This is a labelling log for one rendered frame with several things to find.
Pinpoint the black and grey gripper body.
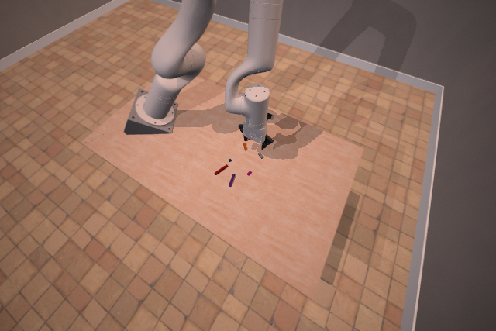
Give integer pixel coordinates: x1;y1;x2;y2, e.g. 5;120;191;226
243;120;267;143

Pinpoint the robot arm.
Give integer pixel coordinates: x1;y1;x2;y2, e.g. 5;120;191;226
135;0;284;129

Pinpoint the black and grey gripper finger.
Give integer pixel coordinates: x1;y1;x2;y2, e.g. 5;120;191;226
261;135;273;150
238;124;248;141

